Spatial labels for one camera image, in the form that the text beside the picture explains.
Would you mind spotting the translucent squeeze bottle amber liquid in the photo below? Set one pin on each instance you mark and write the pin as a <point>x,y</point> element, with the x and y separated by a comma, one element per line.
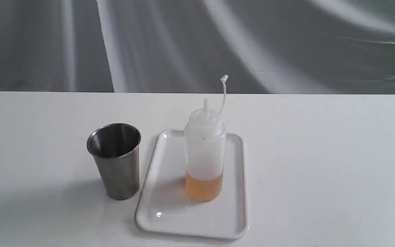
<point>205,142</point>

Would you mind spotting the stainless steel cup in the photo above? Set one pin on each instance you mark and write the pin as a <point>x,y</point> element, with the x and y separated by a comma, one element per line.
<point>115,149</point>

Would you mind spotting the white plastic tray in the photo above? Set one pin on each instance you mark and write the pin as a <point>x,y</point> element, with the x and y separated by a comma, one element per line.
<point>164,206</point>

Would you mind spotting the grey backdrop cloth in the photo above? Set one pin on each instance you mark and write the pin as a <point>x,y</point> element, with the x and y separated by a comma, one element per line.
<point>185,46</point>

